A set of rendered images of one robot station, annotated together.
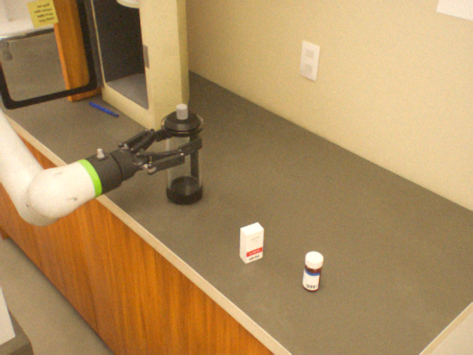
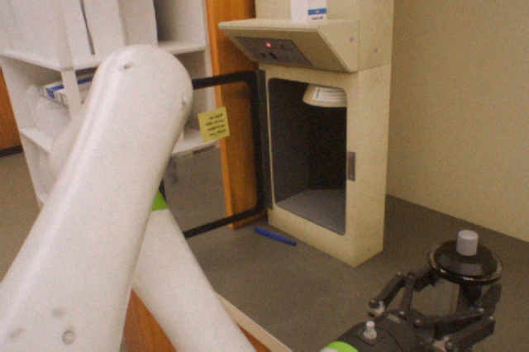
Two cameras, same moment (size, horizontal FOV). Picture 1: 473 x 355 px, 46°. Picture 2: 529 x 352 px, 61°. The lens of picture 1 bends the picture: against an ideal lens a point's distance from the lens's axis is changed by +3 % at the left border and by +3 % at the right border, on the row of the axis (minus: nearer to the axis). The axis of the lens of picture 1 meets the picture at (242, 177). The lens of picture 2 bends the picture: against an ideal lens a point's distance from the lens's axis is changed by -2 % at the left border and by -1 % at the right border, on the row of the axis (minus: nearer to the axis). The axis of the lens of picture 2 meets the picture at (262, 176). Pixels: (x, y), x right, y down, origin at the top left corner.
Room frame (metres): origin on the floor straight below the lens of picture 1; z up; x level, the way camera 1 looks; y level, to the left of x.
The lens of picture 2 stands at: (0.59, 0.40, 1.58)
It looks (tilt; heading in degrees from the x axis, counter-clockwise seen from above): 22 degrees down; 5
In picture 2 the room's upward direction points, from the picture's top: 4 degrees counter-clockwise
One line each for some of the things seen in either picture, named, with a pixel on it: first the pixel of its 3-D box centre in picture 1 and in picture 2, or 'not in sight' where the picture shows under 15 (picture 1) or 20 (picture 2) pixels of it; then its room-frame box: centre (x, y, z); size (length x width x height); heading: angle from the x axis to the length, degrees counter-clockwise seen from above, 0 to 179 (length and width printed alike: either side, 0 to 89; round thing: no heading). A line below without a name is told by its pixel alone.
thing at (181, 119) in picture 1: (182, 117); (465, 252); (1.21, 0.16, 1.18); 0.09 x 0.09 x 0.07
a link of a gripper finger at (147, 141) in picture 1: (143, 146); (406, 302); (1.17, 0.25, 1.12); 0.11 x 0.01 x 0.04; 162
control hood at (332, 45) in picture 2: not in sight; (283, 45); (1.61, 0.44, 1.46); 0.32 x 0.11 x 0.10; 44
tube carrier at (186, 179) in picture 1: (184, 157); (456, 314); (1.21, 0.16, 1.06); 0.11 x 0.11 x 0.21
